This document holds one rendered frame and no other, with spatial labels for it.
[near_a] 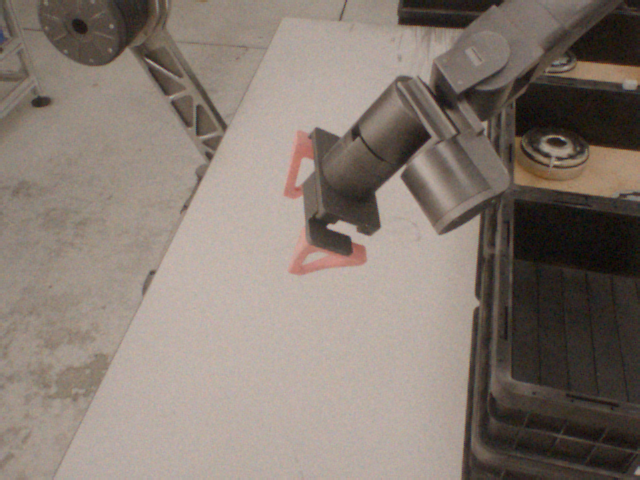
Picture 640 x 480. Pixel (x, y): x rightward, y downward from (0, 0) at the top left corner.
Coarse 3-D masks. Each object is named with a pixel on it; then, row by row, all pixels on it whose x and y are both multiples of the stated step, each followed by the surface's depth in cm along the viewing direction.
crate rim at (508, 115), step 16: (544, 80) 97; (512, 112) 90; (512, 128) 87; (512, 144) 84; (512, 160) 81; (512, 176) 79; (528, 192) 77; (544, 192) 77; (560, 192) 77; (576, 192) 76
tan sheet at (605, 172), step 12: (516, 144) 102; (516, 156) 99; (600, 156) 99; (612, 156) 99; (624, 156) 99; (636, 156) 99; (516, 168) 97; (588, 168) 97; (600, 168) 97; (612, 168) 97; (624, 168) 97; (636, 168) 97; (516, 180) 95; (528, 180) 95; (540, 180) 95; (564, 180) 94; (576, 180) 95; (588, 180) 95; (600, 180) 95; (612, 180) 95; (624, 180) 95; (636, 180) 95; (588, 192) 92; (600, 192) 92; (612, 192) 92
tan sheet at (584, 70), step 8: (576, 64) 122; (584, 64) 122; (592, 64) 122; (600, 64) 122; (608, 64) 122; (576, 72) 119; (584, 72) 119; (592, 72) 119; (600, 72) 119; (608, 72) 119; (616, 72) 119; (624, 72) 119; (632, 72) 119; (600, 80) 117; (608, 80) 117; (616, 80) 117
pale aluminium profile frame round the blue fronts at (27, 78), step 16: (0, 0) 237; (16, 16) 244; (16, 32) 246; (0, 48) 238; (16, 48) 246; (0, 64) 238; (32, 64) 258; (0, 80) 263; (16, 80) 261; (32, 80) 258; (16, 96) 250; (0, 112) 241
